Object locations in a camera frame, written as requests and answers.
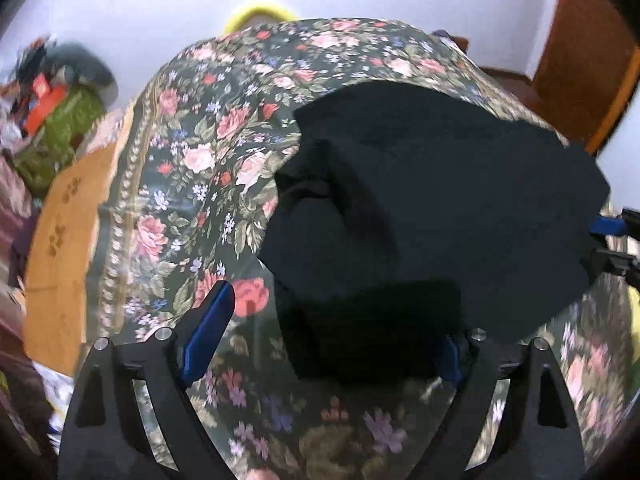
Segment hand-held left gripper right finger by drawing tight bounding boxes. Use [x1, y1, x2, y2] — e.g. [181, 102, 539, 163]
[425, 327, 586, 480]

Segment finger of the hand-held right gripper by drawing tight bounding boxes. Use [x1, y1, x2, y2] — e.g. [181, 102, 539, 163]
[588, 207, 640, 238]
[592, 246, 640, 291]

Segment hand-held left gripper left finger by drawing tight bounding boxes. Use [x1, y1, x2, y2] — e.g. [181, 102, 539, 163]
[57, 280, 237, 480]

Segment black elephant-print t-shirt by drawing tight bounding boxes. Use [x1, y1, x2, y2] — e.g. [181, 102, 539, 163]
[257, 81, 612, 386]

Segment scattered white papers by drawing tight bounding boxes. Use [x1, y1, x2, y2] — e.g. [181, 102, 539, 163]
[35, 365, 76, 441]

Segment wooden door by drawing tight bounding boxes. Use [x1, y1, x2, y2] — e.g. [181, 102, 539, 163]
[532, 0, 640, 156]

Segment floral blanket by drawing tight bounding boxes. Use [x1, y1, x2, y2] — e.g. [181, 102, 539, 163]
[85, 17, 640, 480]

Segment tan flower-print mat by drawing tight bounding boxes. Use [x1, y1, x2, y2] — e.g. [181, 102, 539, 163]
[22, 105, 138, 378]

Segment green patterned bag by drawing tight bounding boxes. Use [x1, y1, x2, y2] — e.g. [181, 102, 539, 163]
[14, 87, 106, 196]

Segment orange box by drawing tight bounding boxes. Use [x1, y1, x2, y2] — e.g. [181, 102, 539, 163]
[25, 74, 68, 136]

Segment pile of clutter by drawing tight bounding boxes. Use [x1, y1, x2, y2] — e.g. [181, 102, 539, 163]
[0, 35, 56, 151]

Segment yellow foam hoop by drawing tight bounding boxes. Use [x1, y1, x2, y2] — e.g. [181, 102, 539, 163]
[222, 2, 296, 36]

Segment wooden bed post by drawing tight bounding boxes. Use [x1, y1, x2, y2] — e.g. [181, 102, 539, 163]
[434, 30, 470, 54]

